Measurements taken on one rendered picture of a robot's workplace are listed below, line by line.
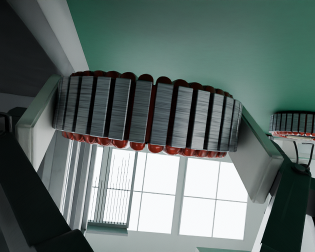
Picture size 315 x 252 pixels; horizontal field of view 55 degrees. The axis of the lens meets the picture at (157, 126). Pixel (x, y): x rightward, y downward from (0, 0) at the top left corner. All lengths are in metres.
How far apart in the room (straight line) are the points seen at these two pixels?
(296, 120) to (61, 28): 0.37
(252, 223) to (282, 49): 7.48
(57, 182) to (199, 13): 0.30
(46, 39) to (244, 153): 0.17
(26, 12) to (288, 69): 0.21
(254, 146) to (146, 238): 6.94
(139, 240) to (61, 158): 6.70
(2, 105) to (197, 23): 0.46
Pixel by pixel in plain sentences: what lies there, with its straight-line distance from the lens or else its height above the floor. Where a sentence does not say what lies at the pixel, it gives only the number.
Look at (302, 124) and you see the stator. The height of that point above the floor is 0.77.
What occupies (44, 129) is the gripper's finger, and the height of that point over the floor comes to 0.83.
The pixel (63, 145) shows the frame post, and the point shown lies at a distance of 0.41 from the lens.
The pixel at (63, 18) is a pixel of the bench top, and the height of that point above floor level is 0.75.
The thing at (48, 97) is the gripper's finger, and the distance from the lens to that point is 0.17.
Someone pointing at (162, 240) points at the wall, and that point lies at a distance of 7.15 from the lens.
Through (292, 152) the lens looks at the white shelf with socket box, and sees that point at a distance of 1.18.
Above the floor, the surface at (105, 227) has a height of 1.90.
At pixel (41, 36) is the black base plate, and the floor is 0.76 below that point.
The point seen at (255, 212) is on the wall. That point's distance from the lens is 7.66.
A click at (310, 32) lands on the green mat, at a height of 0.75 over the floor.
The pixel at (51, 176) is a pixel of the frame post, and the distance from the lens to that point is 0.43.
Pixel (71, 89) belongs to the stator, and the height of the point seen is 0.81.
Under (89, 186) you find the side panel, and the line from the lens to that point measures 0.84.
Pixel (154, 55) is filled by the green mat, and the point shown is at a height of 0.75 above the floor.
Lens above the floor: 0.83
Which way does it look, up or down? 4 degrees down
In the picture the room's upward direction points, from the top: 173 degrees counter-clockwise
